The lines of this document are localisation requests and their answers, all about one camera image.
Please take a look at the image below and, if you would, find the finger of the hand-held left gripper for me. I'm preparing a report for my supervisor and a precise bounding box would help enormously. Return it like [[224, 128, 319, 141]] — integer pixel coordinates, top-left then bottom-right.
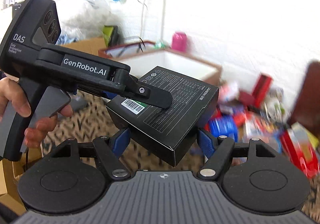
[[114, 69, 174, 110], [99, 90, 118, 101]]

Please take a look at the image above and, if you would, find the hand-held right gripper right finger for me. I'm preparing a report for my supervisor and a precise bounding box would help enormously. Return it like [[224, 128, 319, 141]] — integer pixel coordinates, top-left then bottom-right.
[[197, 128, 278, 179]]

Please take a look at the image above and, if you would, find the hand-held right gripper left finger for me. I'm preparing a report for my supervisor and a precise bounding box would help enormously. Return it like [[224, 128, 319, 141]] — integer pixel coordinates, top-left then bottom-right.
[[51, 128, 132, 179]]

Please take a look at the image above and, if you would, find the black product box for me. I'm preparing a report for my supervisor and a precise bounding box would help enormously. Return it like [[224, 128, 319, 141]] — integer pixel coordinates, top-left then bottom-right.
[[106, 65, 220, 167]]

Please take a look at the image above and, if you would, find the brown cardboard box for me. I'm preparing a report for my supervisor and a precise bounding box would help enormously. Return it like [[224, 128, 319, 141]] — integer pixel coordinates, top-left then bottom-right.
[[98, 40, 223, 91]]

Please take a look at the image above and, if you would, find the person's left hand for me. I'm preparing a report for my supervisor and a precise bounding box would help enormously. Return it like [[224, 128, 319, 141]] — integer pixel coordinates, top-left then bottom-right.
[[0, 77, 73, 149]]

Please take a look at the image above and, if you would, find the blue plastic box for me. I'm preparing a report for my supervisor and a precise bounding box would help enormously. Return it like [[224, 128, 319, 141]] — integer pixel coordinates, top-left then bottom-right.
[[208, 115, 238, 142]]

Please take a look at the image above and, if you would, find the black patterned tablecloth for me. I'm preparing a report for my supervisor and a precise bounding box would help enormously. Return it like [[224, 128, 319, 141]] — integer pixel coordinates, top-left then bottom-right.
[[15, 89, 320, 214]]

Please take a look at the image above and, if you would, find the green bag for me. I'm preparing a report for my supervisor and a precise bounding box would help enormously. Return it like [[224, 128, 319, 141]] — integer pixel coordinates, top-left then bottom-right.
[[102, 25, 119, 48]]

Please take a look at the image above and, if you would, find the pink bottle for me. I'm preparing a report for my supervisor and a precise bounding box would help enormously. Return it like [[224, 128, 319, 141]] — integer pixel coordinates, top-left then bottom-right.
[[171, 32, 188, 53]]

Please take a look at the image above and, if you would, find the large white plastic bag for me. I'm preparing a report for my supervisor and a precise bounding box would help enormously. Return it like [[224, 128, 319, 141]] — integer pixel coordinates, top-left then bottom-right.
[[59, 0, 112, 40]]

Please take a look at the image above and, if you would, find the tall red box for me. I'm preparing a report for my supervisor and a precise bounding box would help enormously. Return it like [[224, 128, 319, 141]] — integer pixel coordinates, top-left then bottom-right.
[[252, 73, 273, 105]]

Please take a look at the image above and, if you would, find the red gift box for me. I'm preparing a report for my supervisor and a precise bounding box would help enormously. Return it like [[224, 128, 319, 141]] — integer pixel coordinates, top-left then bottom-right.
[[279, 121, 320, 178]]

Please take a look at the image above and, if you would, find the brown wooden board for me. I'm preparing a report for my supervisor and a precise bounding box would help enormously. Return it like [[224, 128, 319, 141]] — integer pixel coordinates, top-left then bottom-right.
[[287, 60, 320, 130]]

